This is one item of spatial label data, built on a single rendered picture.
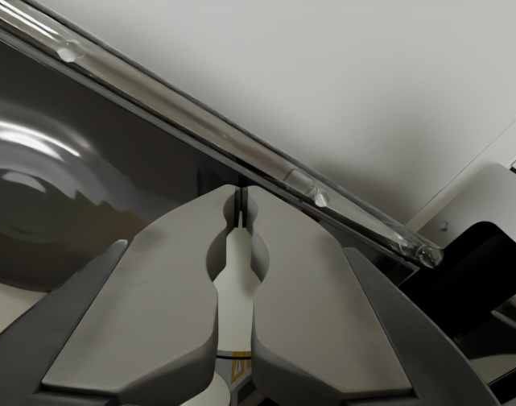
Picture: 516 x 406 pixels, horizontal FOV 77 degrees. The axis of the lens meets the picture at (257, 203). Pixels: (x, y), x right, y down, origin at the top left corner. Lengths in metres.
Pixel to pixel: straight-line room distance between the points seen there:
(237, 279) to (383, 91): 0.14
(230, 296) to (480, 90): 0.19
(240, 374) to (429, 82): 0.21
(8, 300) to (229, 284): 0.12
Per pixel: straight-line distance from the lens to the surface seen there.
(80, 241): 0.17
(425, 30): 0.22
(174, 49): 0.20
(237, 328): 0.20
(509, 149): 0.25
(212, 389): 0.25
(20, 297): 0.21
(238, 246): 0.15
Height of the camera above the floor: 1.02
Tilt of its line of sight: 59 degrees down
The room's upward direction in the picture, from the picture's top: 178 degrees clockwise
